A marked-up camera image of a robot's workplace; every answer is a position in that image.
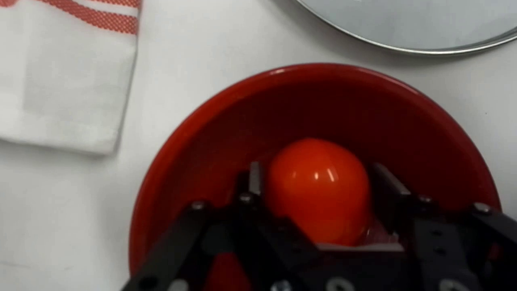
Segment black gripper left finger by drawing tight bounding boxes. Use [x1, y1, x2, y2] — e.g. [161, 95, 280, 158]
[121, 160, 324, 291]

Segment orange toy ball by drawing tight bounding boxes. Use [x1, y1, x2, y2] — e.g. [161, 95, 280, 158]
[261, 137, 374, 247]

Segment red bowl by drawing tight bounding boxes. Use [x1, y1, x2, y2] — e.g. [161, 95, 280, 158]
[127, 61, 502, 291]

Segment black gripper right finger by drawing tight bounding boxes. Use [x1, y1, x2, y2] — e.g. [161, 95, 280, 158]
[319, 162, 517, 291]

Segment white towel with red stripes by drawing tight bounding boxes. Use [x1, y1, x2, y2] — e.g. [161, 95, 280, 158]
[0, 0, 143, 157]

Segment glass pot lid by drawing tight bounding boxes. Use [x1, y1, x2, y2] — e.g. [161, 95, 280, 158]
[293, 0, 517, 56]

